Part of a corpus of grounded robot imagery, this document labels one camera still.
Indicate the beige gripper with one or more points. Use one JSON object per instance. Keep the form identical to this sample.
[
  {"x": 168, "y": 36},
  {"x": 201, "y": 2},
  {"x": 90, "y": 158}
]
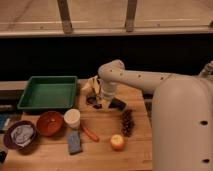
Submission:
[{"x": 105, "y": 103}]

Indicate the black dish brush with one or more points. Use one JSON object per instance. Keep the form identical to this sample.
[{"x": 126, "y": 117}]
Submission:
[{"x": 91, "y": 100}]

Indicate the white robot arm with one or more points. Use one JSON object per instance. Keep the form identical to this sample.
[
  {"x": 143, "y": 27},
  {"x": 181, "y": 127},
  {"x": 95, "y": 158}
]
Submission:
[{"x": 181, "y": 115}]

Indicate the black rectangular block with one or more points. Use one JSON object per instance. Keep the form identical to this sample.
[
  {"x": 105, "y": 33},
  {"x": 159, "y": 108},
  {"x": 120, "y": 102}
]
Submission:
[{"x": 116, "y": 103}]

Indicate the dark grape bunch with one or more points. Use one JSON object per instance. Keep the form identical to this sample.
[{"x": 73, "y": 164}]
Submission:
[{"x": 127, "y": 123}]

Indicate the orange carrot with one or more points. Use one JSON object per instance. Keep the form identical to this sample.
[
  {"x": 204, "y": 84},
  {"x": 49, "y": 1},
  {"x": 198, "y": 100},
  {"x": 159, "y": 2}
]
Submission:
[{"x": 89, "y": 133}]

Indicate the white paper cup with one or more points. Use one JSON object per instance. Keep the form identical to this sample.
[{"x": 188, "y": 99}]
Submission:
[{"x": 72, "y": 118}]

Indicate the yellow red apple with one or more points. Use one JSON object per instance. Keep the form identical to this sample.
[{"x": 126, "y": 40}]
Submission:
[{"x": 117, "y": 142}]

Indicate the blue sponge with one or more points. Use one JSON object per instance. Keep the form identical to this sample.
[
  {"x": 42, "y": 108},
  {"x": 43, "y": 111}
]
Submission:
[{"x": 74, "y": 142}]

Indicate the red bowl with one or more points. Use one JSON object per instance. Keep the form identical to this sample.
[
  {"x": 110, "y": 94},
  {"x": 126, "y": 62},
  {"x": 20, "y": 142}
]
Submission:
[{"x": 49, "y": 123}]

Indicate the green plastic tray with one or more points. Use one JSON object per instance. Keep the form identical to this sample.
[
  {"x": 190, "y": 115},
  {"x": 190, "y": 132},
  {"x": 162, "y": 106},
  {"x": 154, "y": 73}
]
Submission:
[{"x": 48, "y": 93}]

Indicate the purple bowl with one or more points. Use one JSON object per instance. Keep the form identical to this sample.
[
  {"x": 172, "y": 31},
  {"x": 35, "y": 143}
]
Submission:
[{"x": 8, "y": 142}]

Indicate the crumpled white cloth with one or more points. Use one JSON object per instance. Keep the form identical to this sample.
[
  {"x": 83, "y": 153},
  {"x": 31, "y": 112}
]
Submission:
[{"x": 22, "y": 134}]

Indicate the metal rail frame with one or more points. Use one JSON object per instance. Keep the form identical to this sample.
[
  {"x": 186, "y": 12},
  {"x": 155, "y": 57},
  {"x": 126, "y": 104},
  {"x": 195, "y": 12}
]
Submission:
[{"x": 51, "y": 18}]

